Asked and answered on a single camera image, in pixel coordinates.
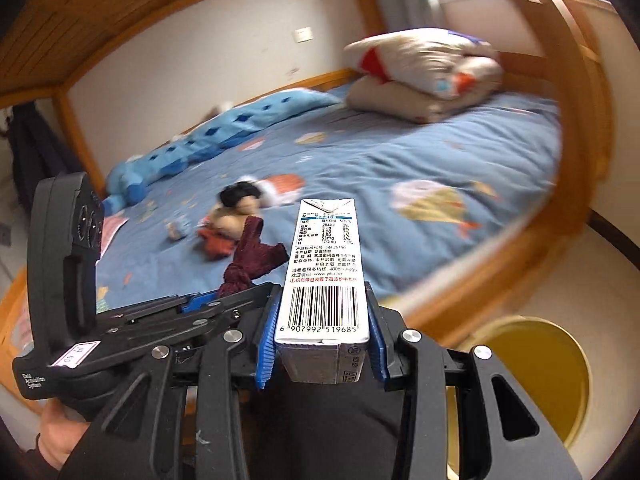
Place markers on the white plush toy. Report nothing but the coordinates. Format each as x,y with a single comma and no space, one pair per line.
220,109

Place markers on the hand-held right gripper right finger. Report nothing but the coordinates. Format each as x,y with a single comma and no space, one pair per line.
378,350

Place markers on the wooden bed frame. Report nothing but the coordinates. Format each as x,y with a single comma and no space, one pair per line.
580,110

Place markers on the dark red cloth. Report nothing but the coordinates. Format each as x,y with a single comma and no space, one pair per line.
252,255

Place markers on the blue fish-print bedsheet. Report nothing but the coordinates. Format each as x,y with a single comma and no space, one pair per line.
400,160

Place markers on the white wall socket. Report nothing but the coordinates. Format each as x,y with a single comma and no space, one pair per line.
302,35

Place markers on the doll with black hair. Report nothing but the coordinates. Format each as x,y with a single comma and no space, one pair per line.
235,210

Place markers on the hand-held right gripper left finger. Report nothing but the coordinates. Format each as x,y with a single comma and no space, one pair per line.
266,345

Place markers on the person's left hand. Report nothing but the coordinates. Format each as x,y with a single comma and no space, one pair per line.
56,435

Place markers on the pink checked pillow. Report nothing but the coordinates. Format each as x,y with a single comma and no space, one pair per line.
113,230

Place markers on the blue crocodile plush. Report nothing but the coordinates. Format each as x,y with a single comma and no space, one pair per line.
240,120

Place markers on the dark hanging clothes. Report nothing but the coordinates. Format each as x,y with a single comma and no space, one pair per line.
35,150

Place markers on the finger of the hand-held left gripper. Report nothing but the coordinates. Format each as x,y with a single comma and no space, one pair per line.
200,303
220,322

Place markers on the yellow round bin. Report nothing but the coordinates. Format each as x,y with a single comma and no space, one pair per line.
530,360

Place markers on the small grey toy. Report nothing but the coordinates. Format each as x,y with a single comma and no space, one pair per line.
176,230

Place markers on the white milk carton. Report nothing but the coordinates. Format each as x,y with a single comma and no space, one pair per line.
320,285

